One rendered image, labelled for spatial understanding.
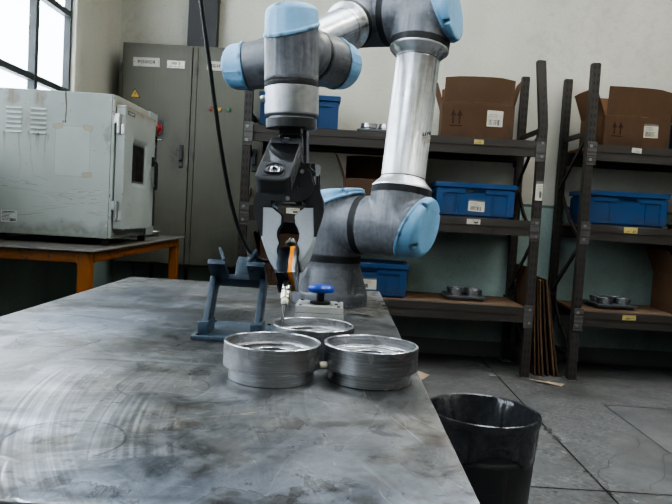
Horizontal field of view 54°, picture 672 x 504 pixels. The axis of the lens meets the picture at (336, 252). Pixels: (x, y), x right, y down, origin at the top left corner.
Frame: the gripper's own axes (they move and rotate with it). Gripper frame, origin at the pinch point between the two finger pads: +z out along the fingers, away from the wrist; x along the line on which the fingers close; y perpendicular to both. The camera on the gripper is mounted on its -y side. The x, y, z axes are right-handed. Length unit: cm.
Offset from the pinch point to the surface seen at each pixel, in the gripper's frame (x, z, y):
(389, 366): -14.6, 8.0, -23.1
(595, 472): -95, 102, 176
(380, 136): -1, -44, 329
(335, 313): -6.2, 7.7, 4.2
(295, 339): -3.6, 7.0, -16.3
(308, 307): -2.3, 6.8, 3.8
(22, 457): 11, 9, -48
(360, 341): -11.0, 7.6, -13.6
